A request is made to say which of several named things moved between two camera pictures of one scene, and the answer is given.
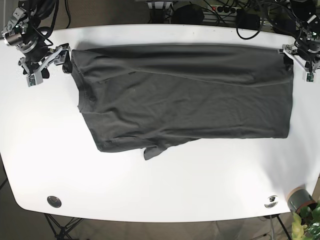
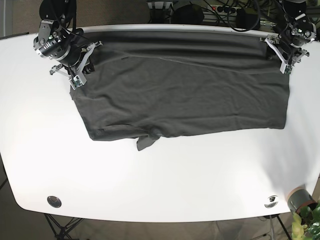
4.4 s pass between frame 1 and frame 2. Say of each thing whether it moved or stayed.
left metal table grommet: stayed
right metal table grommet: stayed
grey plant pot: stayed
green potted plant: stayed
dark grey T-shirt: moved
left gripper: moved
